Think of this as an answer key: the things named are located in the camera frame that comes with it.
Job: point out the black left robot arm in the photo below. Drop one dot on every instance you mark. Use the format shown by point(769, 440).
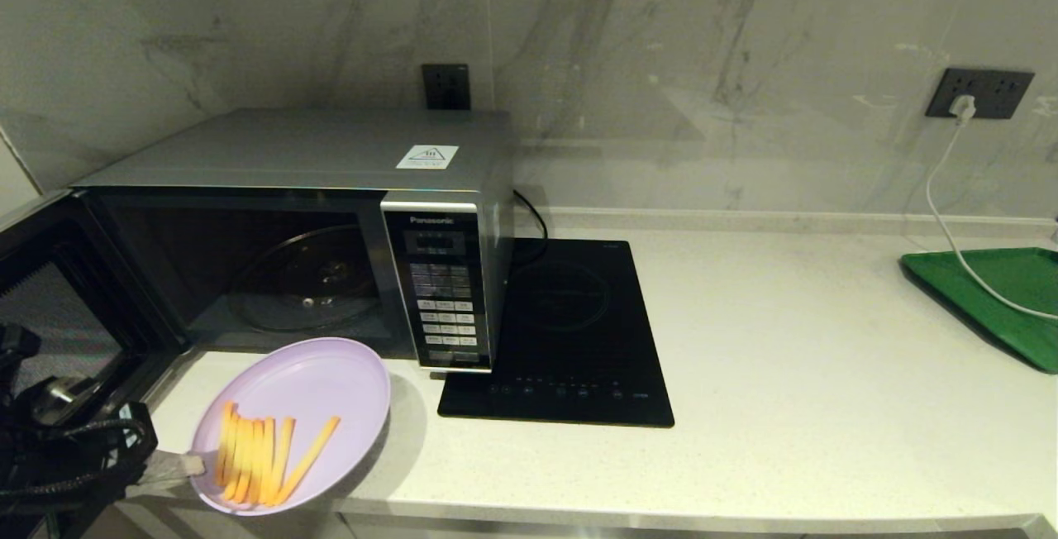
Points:
point(33, 514)

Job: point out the black microwave control panel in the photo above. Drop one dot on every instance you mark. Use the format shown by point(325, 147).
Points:
point(438, 274)

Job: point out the lilac round plate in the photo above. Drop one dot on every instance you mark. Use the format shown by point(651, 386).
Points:
point(314, 382)

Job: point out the white power plug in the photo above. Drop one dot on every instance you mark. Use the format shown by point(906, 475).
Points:
point(961, 107)

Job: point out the orange french fry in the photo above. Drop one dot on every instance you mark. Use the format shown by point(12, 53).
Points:
point(226, 440)
point(283, 452)
point(314, 452)
point(264, 456)
point(245, 460)
point(235, 456)
point(254, 460)

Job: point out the silver Panasonic microwave oven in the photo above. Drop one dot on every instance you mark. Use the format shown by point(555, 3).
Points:
point(289, 150)

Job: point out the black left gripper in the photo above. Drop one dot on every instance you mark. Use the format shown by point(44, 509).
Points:
point(116, 456)

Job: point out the wide black wall socket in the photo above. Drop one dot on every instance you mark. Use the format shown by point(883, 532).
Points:
point(1004, 93)

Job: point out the white warning sticker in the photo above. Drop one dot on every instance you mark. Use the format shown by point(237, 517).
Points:
point(426, 157)

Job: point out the black induction cooktop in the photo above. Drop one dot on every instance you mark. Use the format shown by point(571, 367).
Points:
point(579, 299)

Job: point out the green plastic tray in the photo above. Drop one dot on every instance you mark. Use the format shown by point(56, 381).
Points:
point(1017, 307)

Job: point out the small black wall socket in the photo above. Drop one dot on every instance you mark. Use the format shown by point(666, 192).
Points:
point(445, 86)

